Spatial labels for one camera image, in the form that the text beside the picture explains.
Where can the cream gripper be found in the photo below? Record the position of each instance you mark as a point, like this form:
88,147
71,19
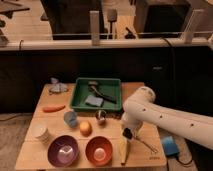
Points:
127,121

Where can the black eraser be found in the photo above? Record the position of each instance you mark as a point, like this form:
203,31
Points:
127,133

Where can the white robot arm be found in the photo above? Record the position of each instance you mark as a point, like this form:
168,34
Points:
139,107

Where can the orange bowl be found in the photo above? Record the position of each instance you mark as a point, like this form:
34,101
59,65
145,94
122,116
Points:
99,151

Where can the purple bowl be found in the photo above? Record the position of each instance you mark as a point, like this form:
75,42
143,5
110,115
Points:
63,151

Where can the dark grape bunch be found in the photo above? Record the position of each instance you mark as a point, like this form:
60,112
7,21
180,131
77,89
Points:
117,115

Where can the dark brush in tray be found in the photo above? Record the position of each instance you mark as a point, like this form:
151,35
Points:
93,87

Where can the yellow banana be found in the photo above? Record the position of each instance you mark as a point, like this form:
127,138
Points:
123,150

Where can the small metal cup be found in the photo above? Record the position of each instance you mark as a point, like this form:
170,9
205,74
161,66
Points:
101,117

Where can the metal fork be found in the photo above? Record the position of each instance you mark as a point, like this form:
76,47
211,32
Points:
152,148

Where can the green plastic tray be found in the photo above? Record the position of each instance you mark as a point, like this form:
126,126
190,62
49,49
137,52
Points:
108,86

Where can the blue object on floor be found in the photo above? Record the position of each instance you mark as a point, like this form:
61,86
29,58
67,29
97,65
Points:
169,146

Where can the yellow orange fruit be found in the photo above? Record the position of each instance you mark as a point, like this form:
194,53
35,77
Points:
85,128

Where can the blue cup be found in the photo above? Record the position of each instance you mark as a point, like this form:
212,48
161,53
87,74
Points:
70,118

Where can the blue grey crumpled cloth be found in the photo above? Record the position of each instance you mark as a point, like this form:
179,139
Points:
57,87

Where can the white paper cup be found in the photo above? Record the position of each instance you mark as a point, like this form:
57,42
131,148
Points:
41,132

